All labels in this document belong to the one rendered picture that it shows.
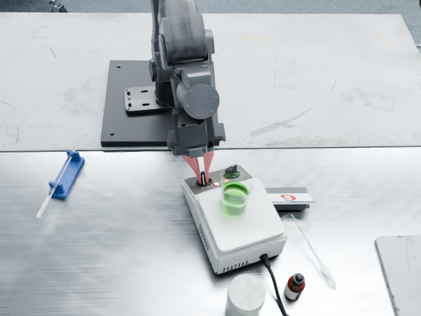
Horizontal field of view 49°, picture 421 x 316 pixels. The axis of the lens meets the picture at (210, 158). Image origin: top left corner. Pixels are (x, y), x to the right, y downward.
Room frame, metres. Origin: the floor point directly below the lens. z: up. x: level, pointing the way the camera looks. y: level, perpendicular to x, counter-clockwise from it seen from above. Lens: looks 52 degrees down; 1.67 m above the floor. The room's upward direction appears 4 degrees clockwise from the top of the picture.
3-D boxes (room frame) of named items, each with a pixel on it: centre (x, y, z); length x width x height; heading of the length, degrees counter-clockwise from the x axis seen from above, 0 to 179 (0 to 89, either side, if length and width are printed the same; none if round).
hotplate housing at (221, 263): (0.44, -0.05, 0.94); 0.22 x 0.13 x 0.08; 23
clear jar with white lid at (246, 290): (0.28, -0.07, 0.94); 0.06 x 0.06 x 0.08
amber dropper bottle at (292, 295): (0.32, -0.16, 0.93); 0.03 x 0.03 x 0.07
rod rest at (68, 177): (0.53, 0.28, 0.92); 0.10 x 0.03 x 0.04; 170
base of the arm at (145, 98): (0.74, 0.10, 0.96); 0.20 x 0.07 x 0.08; 103
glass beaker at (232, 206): (0.43, -0.05, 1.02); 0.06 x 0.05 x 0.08; 64
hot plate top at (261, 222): (0.42, -0.06, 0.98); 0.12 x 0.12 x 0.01; 23
